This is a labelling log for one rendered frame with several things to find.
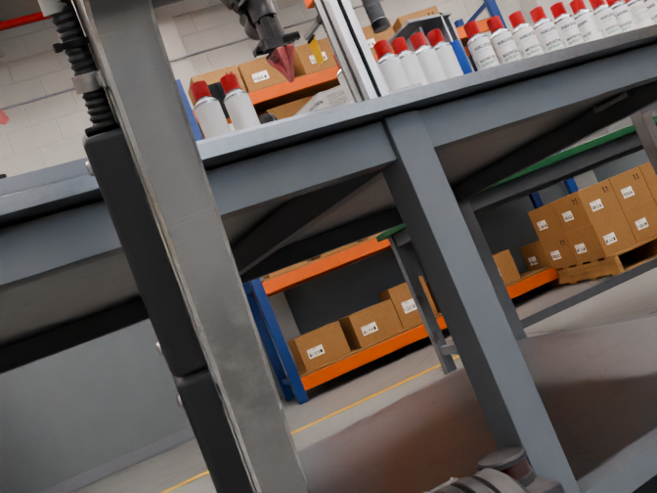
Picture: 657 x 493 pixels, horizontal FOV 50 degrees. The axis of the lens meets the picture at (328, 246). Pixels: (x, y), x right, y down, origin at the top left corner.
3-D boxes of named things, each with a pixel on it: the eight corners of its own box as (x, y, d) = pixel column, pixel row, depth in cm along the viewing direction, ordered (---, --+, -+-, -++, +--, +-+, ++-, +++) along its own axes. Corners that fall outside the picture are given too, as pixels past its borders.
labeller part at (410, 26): (428, 36, 181) (427, 32, 181) (452, 13, 172) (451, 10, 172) (386, 45, 175) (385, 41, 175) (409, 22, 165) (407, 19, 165)
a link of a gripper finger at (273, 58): (278, 90, 161) (262, 53, 161) (304, 83, 164) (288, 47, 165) (288, 77, 155) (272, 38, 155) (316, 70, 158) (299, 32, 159)
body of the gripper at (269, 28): (254, 60, 160) (241, 31, 160) (292, 51, 165) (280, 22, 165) (263, 47, 154) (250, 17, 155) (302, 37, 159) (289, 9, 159)
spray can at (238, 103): (273, 172, 140) (235, 79, 141) (282, 163, 135) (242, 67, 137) (250, 179, 138) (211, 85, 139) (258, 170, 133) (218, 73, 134)
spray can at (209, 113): (244, 181, 137) (206, 87, 139) (252, 172, 133) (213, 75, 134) (221, 189, 135) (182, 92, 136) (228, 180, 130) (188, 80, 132)
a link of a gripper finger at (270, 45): (269, 92, 160) (253, 55, 160) (295, 85, 163) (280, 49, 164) (279, 79, 154) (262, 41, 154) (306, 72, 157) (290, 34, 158)
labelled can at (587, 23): (621, 64, 182) (589, -7, 183) (608, 67, 179) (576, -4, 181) (605, 73, 186) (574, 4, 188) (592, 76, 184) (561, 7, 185)
